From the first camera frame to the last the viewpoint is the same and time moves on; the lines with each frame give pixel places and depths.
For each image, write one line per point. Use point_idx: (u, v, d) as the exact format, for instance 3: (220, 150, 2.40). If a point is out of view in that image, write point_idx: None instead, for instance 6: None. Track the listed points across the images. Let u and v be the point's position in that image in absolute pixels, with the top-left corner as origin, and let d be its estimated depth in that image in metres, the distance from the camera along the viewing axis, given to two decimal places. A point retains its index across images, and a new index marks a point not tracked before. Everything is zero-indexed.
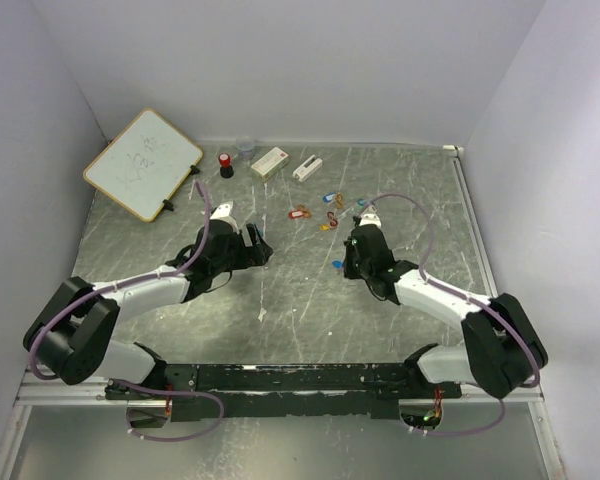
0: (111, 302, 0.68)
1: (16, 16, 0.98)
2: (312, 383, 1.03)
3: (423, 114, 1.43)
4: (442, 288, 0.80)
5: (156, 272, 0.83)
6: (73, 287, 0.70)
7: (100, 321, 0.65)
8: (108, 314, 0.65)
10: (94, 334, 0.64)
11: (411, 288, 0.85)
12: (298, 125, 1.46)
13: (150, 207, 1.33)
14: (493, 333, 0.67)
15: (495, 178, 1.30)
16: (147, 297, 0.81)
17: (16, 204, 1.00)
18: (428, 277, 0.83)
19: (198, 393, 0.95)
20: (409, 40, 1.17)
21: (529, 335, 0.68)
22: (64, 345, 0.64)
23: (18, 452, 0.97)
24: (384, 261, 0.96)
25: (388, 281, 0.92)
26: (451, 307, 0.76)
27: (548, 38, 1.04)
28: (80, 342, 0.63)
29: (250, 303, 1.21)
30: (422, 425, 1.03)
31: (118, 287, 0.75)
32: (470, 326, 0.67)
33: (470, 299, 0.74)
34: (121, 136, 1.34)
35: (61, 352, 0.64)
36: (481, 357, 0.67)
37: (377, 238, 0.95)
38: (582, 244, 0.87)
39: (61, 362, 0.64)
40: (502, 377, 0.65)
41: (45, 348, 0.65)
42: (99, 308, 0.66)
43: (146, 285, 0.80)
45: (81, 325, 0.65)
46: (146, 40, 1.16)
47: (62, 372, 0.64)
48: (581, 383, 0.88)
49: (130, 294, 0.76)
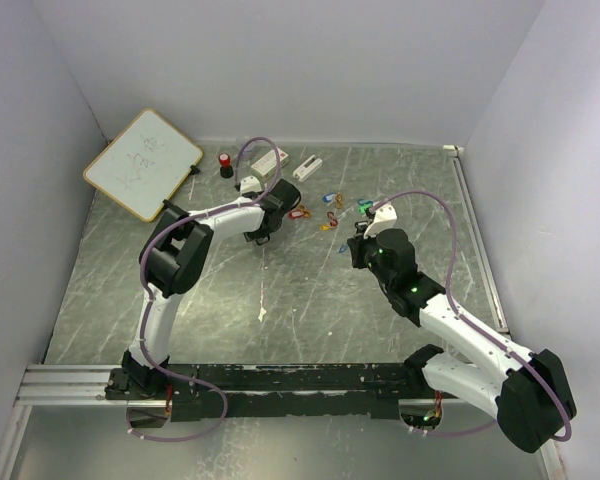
0: (206, 228, 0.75)
1: (15, 15, 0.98)
2: (312, 383, 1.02)
3: (423, 115, 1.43)
4: (479, 329, 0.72)
5: (237, 203, 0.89)
6: (173, 214, 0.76)
7: (200, 242, 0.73)
8: (205, 236, 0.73)
10: (194, 253, 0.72)
11: (440, 320, 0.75)
12: (298, 125, 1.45)
13: (150, 206, 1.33)
14: (533, 396, 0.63)
15: (495, 178, 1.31)
16: (230, 225, 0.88)
17: (15, 203, 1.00)
18: (460, 311, 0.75)
19: (198, 382, 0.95)
20: (410, 39, 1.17)
21: (564, 393, 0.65)
22: (172, 261, 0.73)
23: (18, 452, 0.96)
24: (407, 274, 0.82)
25: (410, 302, 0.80)
26: (486, 357, 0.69)
27: (548, 38, 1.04)
28: (185, 260, 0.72)
29: (250, 303, 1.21)
30: (422, 425, 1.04)
31: (209, 215, 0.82)
32: (512, 388, 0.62)
33: (511, 353, 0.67)
34: (121, 136, 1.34)
35: (167, 267, 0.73)
36: (515, 412, 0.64)
37: (407, 254, 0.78)
38: (583, 243, 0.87)
39: (169, 275, 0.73)
40: (533, 433, 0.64)
41: (157, 262, 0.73)
42: (198, 232, 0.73)
43: (229, 214, 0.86)
45: (185, 245, 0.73)
46: (146, 40, 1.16)
47: (171, 284, 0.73)
48: (580, 383, 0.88)
49: (218, 222, 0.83)
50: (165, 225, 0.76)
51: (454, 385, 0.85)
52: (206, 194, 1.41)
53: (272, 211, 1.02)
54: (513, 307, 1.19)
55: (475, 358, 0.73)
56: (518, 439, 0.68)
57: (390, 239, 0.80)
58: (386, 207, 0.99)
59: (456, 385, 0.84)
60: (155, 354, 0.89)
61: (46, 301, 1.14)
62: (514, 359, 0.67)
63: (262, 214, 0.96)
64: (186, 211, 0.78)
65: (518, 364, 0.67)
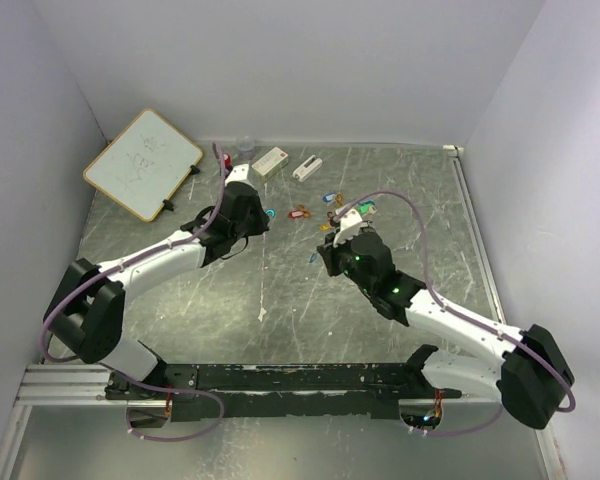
0: (117, 287, 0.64)
1: (15, 15, 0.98)
2: (312, 384, 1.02)
3: (422, 115, 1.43)
4: (466, 316, 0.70)
5: (167, 242, 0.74)
6: (78, 269, 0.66)
7: (107, 306, 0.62)
8: (113, 299, 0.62)
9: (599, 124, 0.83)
10: (102, 318, 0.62)
11: (428, 316, 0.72)
12: (298, 125, 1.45)
13: (150, 207, 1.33)
14: (531, 373, 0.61)
15: (495, 178, 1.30)
16: (160, 271, 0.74)
17: (16, 202, 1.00)
18: (446, 303, 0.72)
19: (198, 393, 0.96)
20: (410, 40, 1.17)
21: (561, 364, 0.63)
22: (76, 327, 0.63)
23: (18, 452, 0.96)
24: (387, 275, 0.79)
25: (395, 303, 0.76)
26: (480, 344, 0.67)
27: (548, 39, 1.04)
28: (91, 326, 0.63)
29: (250, 303, 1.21)
30: (422, 425, 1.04)
31: (125, 266, 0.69)
32: (510, 370, 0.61)
33: (503, 336, 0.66)
34: (121, 136, 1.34)
35: (74, 332, 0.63)
36: (519, 395, 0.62)
37: (385, 256, 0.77)
38: (584, 244, 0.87)
39: (77, 342, 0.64)
40: (540, 410, 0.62)
41: (61, 327, 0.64)
42: (105, 292, 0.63)
43: (155, 259, 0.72)
45: (90, 309, 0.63)
46: (146, 41, 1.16)
47: (81, 352, 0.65)
48: (581, 382, 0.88)
49: (137, 273, 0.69)
50: (70, 283, 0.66)
51: (452, 379, 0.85)
52: (206, 194, 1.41)
53: (220, 240, 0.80)
54: (513, 307, 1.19)
55: (470, 348, 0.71)
56: (526, 419, 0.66)
57: (366, 245, 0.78)
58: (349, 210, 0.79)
59: (461, 380, 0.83)
60: (136, 371, 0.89)
61: (46, 301, 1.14)
62: (507, 341, 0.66)
63: (202, 247, 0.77)
64: (96, 265, 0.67)
65: (512, 345, 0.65)
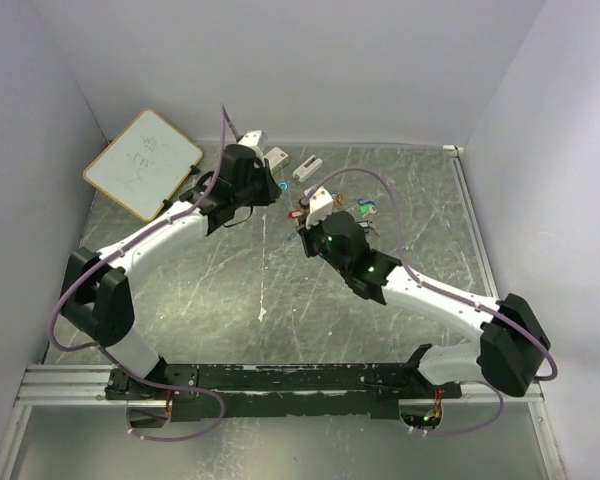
0: (119, 272, 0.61)
1: (15, 15, 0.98)
2: (312, 384, 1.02)
3: (422, 115, 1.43)
4: (442, 290, 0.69)
5: (167, 218, 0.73)
6: (81, 258, 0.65)
7: (110, 294, 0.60)
8: (115, 288, 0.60)
9: (599, 124, 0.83)
10: (110, 304, 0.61)
11: (405, 293, 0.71)
12: (298, 126, 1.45)
13: (150, 207, 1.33)
14: (508, 341, 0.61)
15: (495, 178, 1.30)
16: (162, 250, 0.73)
17: (16, 202, 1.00)
18: (421, 278, 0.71)
19: (198, 390, 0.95)
20: (410, 40, 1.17)
21: (535, 330, 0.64)
22: (88, 315, 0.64)
23: (18, 452, 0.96)
24: (361, 254, 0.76)
25: (371, 284, 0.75)
26: (458, 316, 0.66)
27: (548, 38, 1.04)
28: (101, 313, 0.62)
29: (250, 303, 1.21)
30: (422, 425, 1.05)
31: (125, 250, 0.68)
32: (489, 341, 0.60)
33: (481, 306, 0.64)
34: (122, 136, 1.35)
35: (87, 318, 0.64)
36: (498, 366, 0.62)
37: (358, 235, 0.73)
38: (584, 243, 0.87)
39: (92, 328, 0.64)
40: (518, 379, 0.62)
41: (77, 315, 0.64)
42: (109, 280, 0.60)
43: (155, 238, 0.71)
45: (98, 297, 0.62)
46: (146, 41, 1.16)
47: (97, 337, 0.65)
48: (581, 382, 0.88)
49: (139, 255, 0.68)
50: (74, 273, 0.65)
51: (446, 372, 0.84)
52: None
53: (221, 208, 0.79)
54: None
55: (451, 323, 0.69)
56: (504, 388, 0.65)
57: (337, 225, 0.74)
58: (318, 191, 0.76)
59: (449, 368, 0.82)
60: (138, 367, 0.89)
61: (46, 301, 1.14)
62: (484, 312, 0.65)
63: (204, 216, 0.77)
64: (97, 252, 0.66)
65: (490, 316, 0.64)
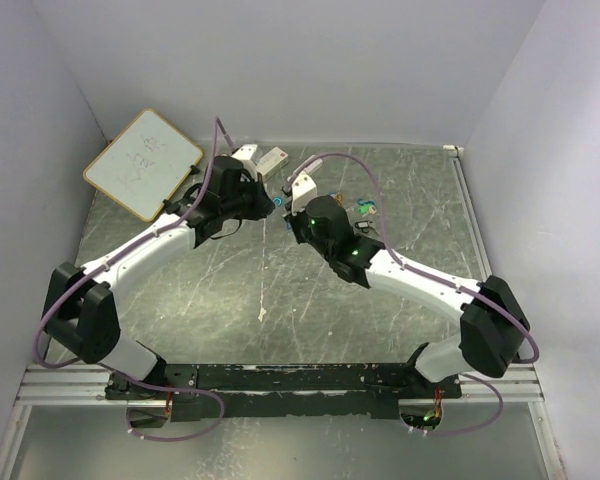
0: (104, 288, 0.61)
1: (15, 15, 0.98)
2: (312, 384, 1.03)
3: (422, 115, 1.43)
4: (425, 272, 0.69)
5: (153, 230, 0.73)
6: (64, 273, 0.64)
7: (95, 310, 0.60)
8: (100, 302, 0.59)
9: (598, 124, 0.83)
10: (95, 320, 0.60)
11: (388, 276, 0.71)
12: (298, 125, 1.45)
13: (150, 207, 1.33)
14: (488, 321, 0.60)
15: (495, 178, 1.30)
16: (151, 261, 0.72)
17: (15, 202, 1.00)
18: (404, 261, 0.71)
19: (198, 389, 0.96)
20: (410, 41, 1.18)
21: (516, 311, 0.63)
22: (70, 332, 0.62)
23: (18, 452, 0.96)
24: (345, 237, 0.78)
25: (354, 266, 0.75)
26: (439, 298, 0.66)
27: (548, 38, 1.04)
28: (85, 329, 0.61)
29: (250, 303, 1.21)
30: (422, 425, 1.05)
31: (110, 264, 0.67)
32: (468, 321, 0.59)
33: (461, 288, 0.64)
34: (122, 136, 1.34)
35: (70, 336, 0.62)
36: (478, 347, 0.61)
37: (341, 218, 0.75)
38: (583, 243, 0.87)
39: (75, 346, 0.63)
40: (498, 359, 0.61)
41: (59, 332, 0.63)
42: (92, 294, 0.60)
43: (141, 250, 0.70)
45: (83, 311, 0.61)
46: (146, 41, 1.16)
47: (81, 354, 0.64)
48: (582, 382, 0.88)
49: (125, 268, 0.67)
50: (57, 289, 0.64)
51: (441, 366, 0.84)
52: None
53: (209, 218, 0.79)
54: None
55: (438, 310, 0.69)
56: (485, 370, 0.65)
57: (321, 208, 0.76)
58: (300, 178, 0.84)
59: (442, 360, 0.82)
60: (135, 369, 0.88)
61: None
62: (465, 293, 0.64)
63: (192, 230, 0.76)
64: (80, 267, 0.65)
65: (470, 296, 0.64)
